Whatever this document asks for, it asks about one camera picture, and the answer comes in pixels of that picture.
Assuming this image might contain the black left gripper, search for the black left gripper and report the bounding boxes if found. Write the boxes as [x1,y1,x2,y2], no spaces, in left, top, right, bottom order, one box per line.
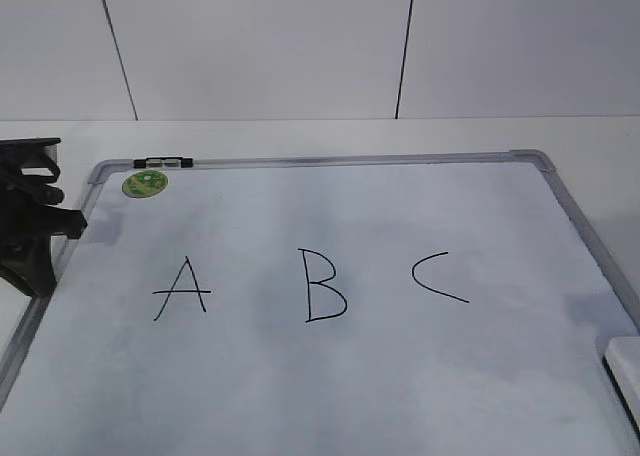
[1,173,87,296]

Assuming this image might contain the white whiteboard eraser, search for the white whiteboard eraser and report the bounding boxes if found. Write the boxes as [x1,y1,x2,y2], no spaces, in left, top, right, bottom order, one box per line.
[604,336,640,428]

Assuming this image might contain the round green sticker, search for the round green sticker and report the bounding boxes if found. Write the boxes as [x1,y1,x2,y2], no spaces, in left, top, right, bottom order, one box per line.
[122,170,169,199]

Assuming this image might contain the black silver hanging clip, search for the black silver hanging clip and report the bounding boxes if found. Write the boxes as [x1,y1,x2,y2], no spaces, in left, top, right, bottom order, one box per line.
[133,157,194,169]

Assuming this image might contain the white aluminium-framed whiteboard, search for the white aluminium-framed whiteboard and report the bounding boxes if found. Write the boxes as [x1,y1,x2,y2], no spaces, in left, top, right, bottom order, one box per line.
[1,156,639,455]

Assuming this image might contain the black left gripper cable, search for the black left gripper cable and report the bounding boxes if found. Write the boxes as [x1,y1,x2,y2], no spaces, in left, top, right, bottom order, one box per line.
[9,150,65,205]

